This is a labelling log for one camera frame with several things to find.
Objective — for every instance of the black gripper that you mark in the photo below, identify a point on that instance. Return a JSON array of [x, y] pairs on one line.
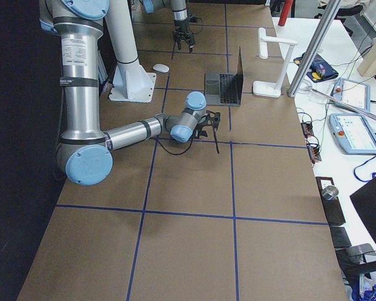
[[180, 26], [199, 133]]

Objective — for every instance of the grey laptop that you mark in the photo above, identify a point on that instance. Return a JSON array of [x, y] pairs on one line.
[[225, 89]]

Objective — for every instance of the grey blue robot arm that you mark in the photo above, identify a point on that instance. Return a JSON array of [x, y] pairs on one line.
[[84, 151], [181, 19]]

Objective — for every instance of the red cylinder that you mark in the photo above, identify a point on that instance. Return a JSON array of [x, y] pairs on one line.
[[285, 12]]

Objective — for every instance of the dark blue space pouch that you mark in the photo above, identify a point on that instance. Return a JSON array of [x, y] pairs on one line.
[[320, 70]]

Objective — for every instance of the metal cup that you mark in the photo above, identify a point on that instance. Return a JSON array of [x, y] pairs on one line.
[[329, 193]]

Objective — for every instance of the lower teach pendant tablet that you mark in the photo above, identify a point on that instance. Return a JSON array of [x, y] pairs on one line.
[[353, 134]]

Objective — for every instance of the teach pendant tablet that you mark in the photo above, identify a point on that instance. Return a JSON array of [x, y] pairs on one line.
[[353, 134], [352, 93]]

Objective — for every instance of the upper teach pendant tablet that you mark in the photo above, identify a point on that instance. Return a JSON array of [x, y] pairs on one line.
[[352, 93]]

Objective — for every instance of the metal grabber stick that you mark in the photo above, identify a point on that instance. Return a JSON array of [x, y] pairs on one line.
[[347, 106]]

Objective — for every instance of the white wireless mouse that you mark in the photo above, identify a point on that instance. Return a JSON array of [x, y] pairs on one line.
[[158, 67]]

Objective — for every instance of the aluminium frame post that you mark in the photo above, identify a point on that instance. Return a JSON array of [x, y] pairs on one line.
[[315, 42]]

